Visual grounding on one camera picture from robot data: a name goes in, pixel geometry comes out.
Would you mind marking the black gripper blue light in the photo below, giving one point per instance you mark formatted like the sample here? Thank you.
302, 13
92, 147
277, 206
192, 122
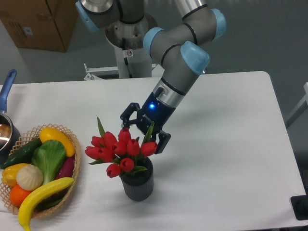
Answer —
153, 110

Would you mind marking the red tulip bouquet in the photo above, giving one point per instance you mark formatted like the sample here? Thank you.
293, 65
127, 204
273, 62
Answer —
125, 155

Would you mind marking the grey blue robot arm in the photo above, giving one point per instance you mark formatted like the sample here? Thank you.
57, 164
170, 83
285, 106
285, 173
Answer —
178, 51

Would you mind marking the dark grey ribbed vase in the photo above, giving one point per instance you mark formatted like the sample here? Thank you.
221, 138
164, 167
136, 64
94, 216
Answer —
139, 186

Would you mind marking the purple sweet potato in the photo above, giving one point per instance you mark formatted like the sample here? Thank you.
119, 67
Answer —
67, 168

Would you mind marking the green lettuce leaf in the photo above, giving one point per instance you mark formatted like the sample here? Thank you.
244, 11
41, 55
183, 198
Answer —
49, 158

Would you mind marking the dark green cucumber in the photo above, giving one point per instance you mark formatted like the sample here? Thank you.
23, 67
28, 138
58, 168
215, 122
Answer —
22, 155

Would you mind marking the white garlic bulb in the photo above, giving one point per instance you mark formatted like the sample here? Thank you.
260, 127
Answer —
29, 177

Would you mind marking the brown cardboard box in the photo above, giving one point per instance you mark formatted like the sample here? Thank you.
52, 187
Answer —
39, 24

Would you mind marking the yellow bell pepper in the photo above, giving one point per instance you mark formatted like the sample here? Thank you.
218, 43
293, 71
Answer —
9, 174

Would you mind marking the orange fruit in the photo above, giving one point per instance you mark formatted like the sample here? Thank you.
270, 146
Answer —
18, 195

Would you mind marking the yellow banana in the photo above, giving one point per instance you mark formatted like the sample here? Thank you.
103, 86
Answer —
38, 195

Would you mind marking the woven wicker basket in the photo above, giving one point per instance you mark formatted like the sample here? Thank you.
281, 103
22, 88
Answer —
27, 137

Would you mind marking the black device at table edge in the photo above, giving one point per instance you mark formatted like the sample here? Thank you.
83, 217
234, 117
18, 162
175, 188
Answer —
300, 206

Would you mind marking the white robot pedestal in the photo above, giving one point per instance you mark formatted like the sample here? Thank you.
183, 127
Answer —
133, 61

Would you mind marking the blue handled saucepan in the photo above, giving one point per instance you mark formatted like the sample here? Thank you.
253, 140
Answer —
9, 134

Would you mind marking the white frame at right edge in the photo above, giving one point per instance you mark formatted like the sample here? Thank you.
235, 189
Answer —
298, 109

